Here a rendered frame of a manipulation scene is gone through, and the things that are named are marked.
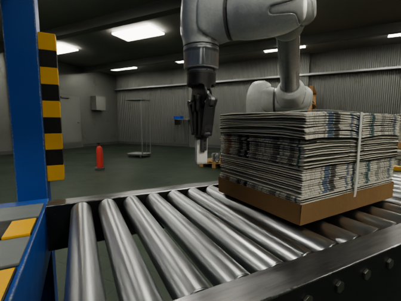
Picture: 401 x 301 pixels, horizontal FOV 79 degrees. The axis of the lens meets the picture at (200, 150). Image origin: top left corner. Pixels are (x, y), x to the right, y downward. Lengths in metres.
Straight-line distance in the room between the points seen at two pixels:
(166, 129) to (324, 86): 6.48
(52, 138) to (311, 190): 0.75
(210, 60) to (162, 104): 10.79
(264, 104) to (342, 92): 7.92
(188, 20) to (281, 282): 0.55
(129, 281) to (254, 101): 1.37
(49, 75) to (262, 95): 1.15
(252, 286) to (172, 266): 0.12
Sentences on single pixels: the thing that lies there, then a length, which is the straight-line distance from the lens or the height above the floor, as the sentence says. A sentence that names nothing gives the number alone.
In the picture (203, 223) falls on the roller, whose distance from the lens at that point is 0.56.
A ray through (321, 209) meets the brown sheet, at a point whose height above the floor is 0.83.
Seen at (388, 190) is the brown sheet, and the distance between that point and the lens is 0.82.
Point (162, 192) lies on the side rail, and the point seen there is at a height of 0.80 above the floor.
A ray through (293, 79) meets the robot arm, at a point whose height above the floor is 1.24.
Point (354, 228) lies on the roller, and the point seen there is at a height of 0.79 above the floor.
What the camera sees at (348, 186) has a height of 0.86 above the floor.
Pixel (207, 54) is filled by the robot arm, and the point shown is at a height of 1.17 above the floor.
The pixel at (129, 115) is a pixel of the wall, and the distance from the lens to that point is 12.56.
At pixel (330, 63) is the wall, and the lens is 9.57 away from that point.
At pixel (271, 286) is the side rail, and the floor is 0.80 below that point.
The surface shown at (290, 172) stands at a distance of 0.53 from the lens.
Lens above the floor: 1.01
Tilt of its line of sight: 6 degrees down
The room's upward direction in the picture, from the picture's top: straight up
